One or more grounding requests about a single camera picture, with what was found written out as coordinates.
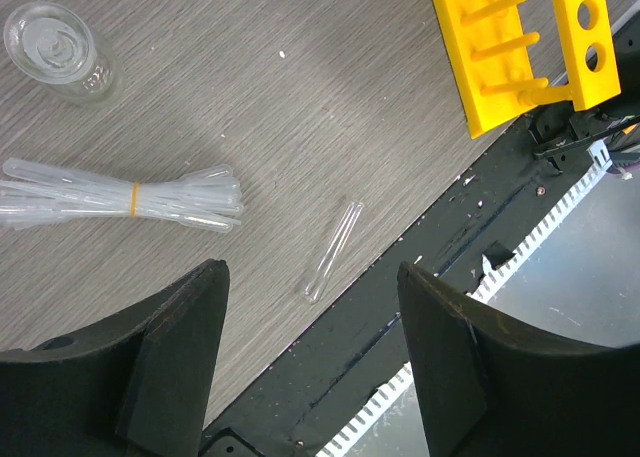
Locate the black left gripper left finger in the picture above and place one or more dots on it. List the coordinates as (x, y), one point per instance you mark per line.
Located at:
(135, 383)

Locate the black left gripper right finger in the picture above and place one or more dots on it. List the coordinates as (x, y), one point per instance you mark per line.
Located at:
(489, 384)

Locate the bundle of plastic pipettes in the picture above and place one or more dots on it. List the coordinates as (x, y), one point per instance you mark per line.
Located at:
(36, 194)

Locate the yellow test tube rack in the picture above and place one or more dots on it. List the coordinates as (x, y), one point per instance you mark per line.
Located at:
(488, 52)

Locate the white slotted cable duct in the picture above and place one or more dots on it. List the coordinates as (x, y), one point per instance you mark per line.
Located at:
(387, 393)

